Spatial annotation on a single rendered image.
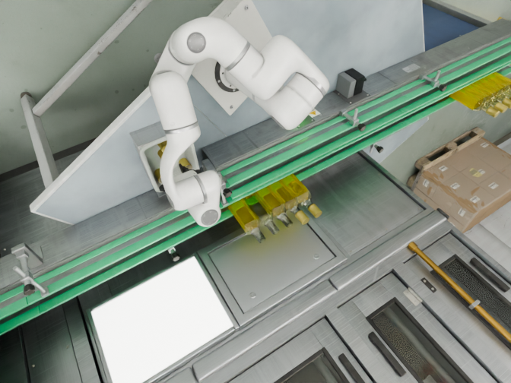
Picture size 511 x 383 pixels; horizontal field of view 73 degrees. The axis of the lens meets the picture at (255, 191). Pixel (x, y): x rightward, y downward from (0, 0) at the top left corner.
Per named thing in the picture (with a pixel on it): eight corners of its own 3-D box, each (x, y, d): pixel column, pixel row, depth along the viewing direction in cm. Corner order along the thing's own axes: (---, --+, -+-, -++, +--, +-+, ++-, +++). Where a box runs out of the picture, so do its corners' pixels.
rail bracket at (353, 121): (336, 115, 143) (359, 133, 136) (339, 100, 138) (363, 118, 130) (344, 112, 145) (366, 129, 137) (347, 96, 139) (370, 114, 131)
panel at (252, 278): (88, 313, 124) (117, 407, 105) (85, 309, 122) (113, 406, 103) (294, 203, 151) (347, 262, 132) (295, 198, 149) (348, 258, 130)
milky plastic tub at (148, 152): (148, 179, 128) (157, 194, 123) (128, 133, 111) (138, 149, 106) (191, 160, 134) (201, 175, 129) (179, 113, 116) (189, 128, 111)
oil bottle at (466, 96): (440, 92, 177) (490, 121, 161) (444, 82, 173) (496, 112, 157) (448, 88, 179) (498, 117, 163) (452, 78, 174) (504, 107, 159)
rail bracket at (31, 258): (29, 255, 118) (40, 311, 105) (-2, 228, 105) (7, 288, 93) (43, 248, 120) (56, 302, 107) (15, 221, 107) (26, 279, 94)
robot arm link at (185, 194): (191, 118, 90) (212, 191, 98) (142, 133, 85) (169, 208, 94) (202, 121, 83) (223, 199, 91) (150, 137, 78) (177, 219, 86)
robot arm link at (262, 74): (223, 69, 89) (264, 17, 87) (286, 126, 100) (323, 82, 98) (230, 72, 81) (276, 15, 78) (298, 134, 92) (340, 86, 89)
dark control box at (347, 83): (334, 89, 152) (347, 99, 147) (337, 73, 145) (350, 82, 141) (349, 83, 154) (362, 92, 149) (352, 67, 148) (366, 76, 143)
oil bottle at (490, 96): (448, 88, 179) (498, 117, 163) (452, 78, 174) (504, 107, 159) (455, 84, 181) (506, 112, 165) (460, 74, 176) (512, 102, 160)
